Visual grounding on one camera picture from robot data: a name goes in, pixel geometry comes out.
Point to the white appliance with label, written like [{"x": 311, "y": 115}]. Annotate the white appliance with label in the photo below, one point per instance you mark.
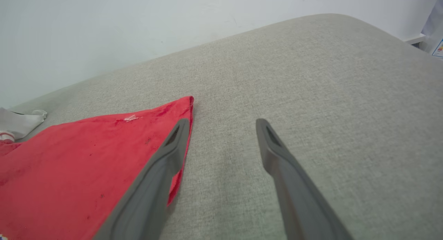
[{"x": 436, "y": 29}]

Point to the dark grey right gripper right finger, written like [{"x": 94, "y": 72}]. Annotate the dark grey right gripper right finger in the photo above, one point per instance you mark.
[{"x": 297, "y": 191}]

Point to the red and white shirt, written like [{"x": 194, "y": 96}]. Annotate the red and white shirt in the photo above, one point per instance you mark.
[{"x": 69, "y": 164}]

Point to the grey fabric sofa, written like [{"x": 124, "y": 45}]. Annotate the grey fabric sofa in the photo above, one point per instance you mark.
[{"x": 277, "y": 77}]

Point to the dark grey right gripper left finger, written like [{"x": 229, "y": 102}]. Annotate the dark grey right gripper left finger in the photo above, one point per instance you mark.
[{"x": 152, "y": 191}]

